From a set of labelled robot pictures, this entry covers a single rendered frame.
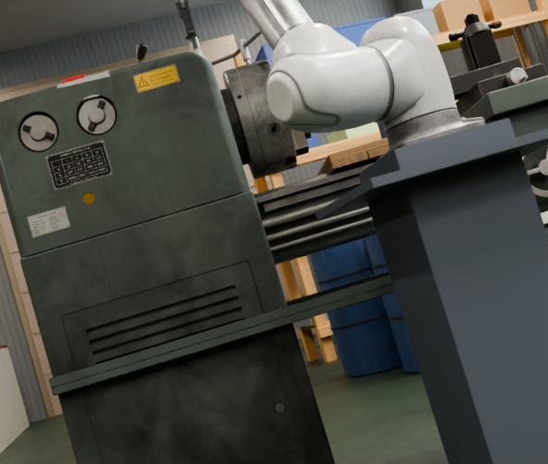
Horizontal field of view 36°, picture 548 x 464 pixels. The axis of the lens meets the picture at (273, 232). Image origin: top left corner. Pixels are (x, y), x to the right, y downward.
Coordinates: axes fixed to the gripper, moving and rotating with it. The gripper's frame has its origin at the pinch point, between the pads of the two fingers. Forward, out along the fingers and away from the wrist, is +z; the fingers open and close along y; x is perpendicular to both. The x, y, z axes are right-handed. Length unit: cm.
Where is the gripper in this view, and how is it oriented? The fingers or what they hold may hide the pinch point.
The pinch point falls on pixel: (195, 49)
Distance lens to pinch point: 256.2
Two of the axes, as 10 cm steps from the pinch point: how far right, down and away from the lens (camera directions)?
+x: -9.6, 2.9, -0.5
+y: -0.5, 0.1, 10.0
